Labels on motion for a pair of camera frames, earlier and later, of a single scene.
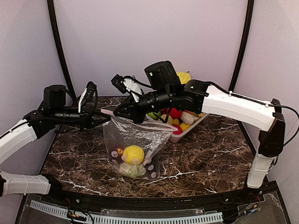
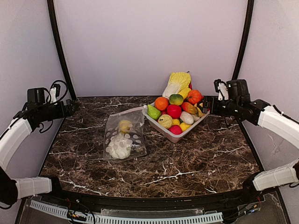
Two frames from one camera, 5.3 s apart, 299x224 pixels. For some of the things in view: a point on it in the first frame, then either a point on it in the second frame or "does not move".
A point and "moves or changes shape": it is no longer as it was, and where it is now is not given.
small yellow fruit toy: [184, 126] does not move
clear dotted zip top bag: [132, 148] moves or changes shape
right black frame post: [245, 44] does not move
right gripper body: [135, 107] → [209, 106]
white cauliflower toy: [132, 171] → [119, 147]
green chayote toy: [151, 114] does not move
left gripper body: [88, 117] → [67, 108]
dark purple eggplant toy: [151, 169] → [134, 147]
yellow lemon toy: [133, 155] → [124, 126]
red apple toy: [174, 113] does not move
